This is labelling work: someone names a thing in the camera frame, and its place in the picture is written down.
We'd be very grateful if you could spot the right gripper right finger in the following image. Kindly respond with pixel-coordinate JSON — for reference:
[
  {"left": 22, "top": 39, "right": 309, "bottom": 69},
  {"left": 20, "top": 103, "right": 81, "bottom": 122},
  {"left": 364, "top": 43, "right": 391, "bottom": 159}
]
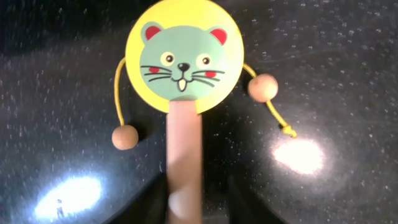
[{"left": 226, "top": 175, "right": 287, "bottom": 224}]

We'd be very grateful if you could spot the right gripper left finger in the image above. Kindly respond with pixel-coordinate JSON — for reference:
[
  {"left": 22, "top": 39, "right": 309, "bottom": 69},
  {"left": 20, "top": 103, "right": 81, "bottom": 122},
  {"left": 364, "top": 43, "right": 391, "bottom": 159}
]
[{"left": 102, "top": 172, "right": 169, "bottom": 224}]

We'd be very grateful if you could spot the yellow wooden rattle drum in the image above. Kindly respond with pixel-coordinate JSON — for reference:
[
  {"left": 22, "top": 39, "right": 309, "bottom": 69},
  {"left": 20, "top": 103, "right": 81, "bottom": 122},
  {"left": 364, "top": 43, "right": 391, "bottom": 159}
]
[{"left": 111, "top": 0, "right": 299, "bottom": 224}]

